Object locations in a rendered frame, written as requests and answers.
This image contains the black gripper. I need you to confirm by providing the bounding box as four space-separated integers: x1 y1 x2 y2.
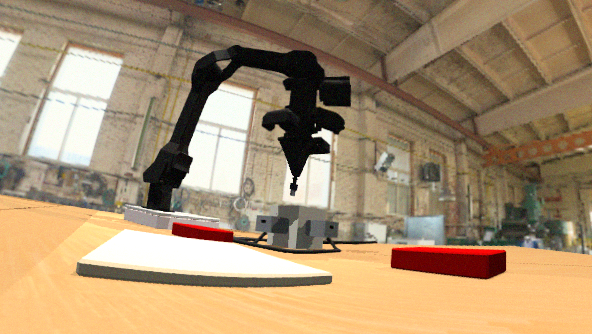
262 98 331 177

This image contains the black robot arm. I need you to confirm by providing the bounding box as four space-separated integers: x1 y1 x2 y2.
142 45 351 213

